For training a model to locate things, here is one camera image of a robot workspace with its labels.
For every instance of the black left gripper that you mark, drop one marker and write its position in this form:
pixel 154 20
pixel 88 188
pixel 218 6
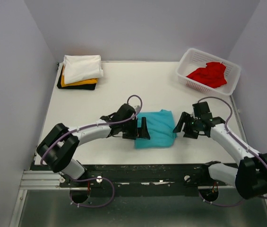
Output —
pixel 142 132

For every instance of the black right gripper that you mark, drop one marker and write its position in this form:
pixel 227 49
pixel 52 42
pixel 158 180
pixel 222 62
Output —
pixel 185 117

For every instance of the cyan t shirt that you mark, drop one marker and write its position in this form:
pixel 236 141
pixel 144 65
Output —
pixel 160 127

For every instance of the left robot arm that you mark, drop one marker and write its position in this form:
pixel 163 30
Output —
pixel 58 147

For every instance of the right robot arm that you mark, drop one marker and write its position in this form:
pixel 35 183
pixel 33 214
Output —
pixel 250 176

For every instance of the red t shirt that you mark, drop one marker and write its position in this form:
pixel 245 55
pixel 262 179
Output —
pixel 212 75

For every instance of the white plastic basket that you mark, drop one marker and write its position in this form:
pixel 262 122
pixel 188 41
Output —
pixel 194 59

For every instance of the folded black t shirt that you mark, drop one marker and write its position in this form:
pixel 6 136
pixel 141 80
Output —
pixel 83 87

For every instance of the folded yellow t shirt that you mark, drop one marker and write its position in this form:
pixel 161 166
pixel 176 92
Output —
pixel 79 83

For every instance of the folded white t shirt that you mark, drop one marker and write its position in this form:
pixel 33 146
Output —
pixel 79 68

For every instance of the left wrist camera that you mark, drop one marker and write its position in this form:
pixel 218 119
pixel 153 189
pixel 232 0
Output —
pixel 137 108

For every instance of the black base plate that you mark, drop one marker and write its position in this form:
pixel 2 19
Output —
pixel 142 181

